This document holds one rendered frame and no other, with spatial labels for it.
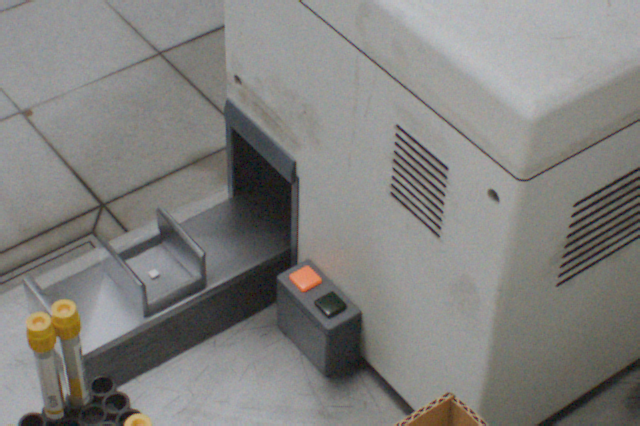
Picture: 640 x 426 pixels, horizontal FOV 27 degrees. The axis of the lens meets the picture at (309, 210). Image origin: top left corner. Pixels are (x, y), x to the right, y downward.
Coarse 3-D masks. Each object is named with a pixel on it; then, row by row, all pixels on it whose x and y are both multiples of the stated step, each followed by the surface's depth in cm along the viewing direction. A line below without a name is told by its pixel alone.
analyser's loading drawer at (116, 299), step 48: (288, 192) 96; (144, 240) 91; (192, 240) 88; (240, 240) 92; (288, 240) 92; (48, 288) 89; (96, 288) 89; (144, 288) 85; (192, 288) 88; (96, 336) 86
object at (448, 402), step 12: (444, 396) 69; (420, 408) 69; (432, 408) 69; (444, 408) 70; (456, 408) 69; (468, 408) 69; (408, 420) 69; (420, 420) 69; (432, 420) 70; (444, 420) 70; (456, 420) 70; (468, 420) 69; (480, 420) 69
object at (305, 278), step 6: (300, 270) 88; (306, 270) 88; (312, 270) 88; (294, 276) 88; (300, 276) 88; (306, 276) 88; (312, 276) 88; (318, 276) 88; (294, 282) 88; (300, 282) 88; (306, 282) 88; (312, 282) 88; (318, 282) 88; (300, 288) 87; (306, 288) 87
